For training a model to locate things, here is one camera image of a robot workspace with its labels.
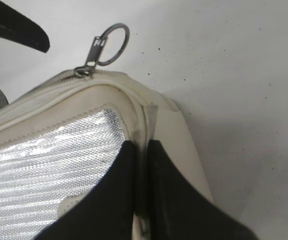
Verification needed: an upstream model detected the metal zipper pull with ring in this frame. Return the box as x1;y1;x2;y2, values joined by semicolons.
74;23;130;78

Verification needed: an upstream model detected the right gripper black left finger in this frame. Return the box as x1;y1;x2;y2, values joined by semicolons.
39;140;137;240

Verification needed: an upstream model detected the cream insulated zipper bag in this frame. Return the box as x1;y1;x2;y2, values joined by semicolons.
0;70;213;240

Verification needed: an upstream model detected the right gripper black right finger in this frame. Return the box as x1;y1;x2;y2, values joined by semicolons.
147;140;257;240

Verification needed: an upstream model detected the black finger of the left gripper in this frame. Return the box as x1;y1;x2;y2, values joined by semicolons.
0;1;50;53

